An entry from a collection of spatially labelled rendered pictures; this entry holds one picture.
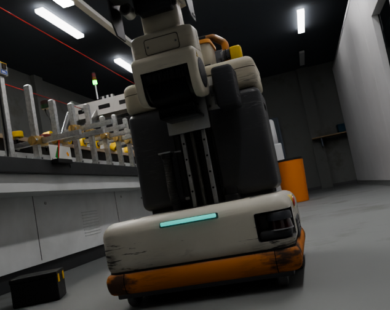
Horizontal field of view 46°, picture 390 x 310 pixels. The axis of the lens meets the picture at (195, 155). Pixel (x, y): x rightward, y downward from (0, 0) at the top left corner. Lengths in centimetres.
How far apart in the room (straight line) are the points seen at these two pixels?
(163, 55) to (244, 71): 37
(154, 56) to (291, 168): 566
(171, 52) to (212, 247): 64
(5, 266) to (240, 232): 167
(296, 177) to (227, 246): 571
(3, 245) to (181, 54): 166
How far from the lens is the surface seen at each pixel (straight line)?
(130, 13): 166
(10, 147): 258
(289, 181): 708
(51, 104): 308
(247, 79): 176
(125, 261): 151
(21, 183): 263
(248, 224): 139
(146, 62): 155
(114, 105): 602
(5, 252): 278
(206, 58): 186
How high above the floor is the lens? 30
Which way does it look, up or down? 6 degrees up
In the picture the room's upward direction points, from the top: 11 degrees counter-clockwise
